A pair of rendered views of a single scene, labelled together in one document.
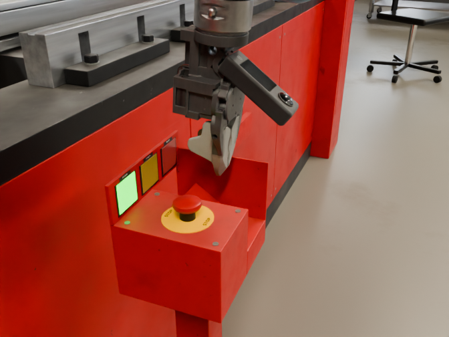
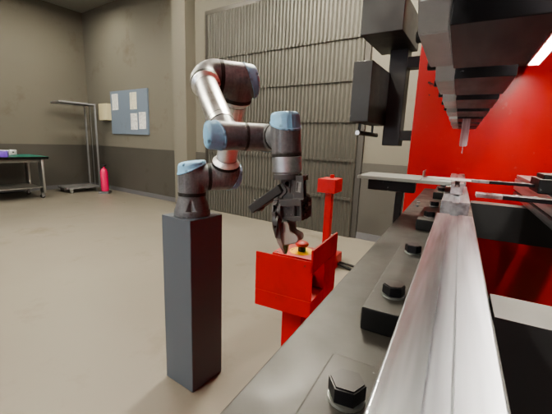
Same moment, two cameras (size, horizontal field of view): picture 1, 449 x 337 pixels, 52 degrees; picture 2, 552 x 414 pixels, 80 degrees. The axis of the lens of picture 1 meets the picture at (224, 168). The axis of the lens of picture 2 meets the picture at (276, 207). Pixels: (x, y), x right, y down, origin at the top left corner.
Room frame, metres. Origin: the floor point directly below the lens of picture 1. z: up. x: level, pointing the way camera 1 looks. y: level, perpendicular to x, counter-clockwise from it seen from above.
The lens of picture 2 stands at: (1.46, 0.06, 1.09)
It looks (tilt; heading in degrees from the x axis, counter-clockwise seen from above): 11 degrees down; 185
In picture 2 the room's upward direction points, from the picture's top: 2 degrees clockwise
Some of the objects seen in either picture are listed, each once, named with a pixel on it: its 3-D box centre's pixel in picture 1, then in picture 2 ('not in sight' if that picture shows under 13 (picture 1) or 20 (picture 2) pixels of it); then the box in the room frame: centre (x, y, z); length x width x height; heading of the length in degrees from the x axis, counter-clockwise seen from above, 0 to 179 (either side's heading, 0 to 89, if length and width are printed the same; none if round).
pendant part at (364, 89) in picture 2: not in sight; (370, 96); (-0.91, 0.45, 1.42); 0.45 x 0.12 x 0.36; 154
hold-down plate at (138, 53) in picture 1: (123, 59); (402, 279); (0.96, 0.21, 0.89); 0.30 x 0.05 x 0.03; 157
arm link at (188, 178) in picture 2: not in sight; (193, 176); (0.12, -0.42, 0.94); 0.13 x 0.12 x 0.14; 119
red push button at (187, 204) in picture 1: (187, 210); (301, 247); (0.53, 0.05, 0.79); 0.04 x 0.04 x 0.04
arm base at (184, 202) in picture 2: not in sight; (192, 203); (0.12, -0.43, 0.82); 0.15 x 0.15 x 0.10
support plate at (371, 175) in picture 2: not in sight; (405, 177); (0.37, 0.37, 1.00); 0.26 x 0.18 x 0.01; 67
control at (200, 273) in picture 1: (196, 217); (297, 266); (0.58, 0.04, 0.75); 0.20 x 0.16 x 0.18; 159
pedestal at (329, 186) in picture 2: not in sight; (327, 220); (-1.47, 0.26, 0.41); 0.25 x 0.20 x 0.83; 67
